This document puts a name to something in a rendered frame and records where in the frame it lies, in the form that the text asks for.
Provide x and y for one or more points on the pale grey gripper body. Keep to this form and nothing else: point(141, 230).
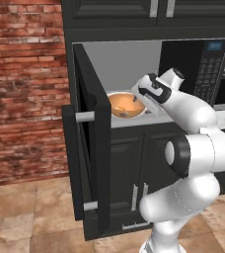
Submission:
point(150, 104)

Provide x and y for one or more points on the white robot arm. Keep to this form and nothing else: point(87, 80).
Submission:
point(200, 148)

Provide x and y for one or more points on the orange bowl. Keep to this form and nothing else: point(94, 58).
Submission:
point(126, 103)

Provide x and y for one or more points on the orange shrimp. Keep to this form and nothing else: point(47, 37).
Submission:
point(120, 108)

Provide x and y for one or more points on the black lower cupboard door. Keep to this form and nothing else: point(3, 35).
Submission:
point(126, 171)
point(155, 164)

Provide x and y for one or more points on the black cupboard door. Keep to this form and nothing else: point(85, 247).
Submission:
point(200, 10)
point(111, 10)
point(126, 171)
point(155, 164)

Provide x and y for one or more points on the black microwave door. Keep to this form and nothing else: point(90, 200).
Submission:
point(98, 138)

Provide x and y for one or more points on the black microwave oven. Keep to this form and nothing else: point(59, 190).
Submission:
point(190, 62)

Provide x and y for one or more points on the black upper cupboard door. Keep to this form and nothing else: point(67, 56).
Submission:
point(111, 10)
point(200, 10)

